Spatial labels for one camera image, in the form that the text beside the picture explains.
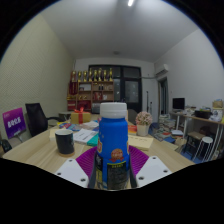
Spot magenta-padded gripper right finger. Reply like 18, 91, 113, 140
128, 144, 173, 189

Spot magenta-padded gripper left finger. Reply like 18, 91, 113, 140
54, 146, 101, 190

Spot blue bottle with white cap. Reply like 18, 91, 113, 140
94, 101, 132, 191

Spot black mug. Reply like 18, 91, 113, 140
54, 128, 76, 156

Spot blue colourful book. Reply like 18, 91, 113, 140
59, 122, 81, 132

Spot stack of books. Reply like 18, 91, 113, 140
159, 114, 177, 132

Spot pink flowers in white pot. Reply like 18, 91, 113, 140
135, 111, 154, 137

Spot yellow gift box red ribbon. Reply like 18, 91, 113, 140
70, 107, 92, 125

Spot white round stool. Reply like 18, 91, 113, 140
193, 136, 214, 161

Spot black office chair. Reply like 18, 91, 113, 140
25, 102, 66, 138

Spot black computer monitor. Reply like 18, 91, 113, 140
172, 97, 186, 111

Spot cluttered wooden side desk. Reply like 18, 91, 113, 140
169, 108, 224, 161

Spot black mesh chair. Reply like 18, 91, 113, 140
0, 139, 14, 154

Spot purple sign board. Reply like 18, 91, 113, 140
2, 107, 27, 140

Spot wooden shelf unit with trophies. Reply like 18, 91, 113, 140
66, 68, 115, 113

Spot black framed glass door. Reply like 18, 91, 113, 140
88, 64, 143, 114

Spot white air conditioner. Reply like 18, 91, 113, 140
154, 63, 170, 80

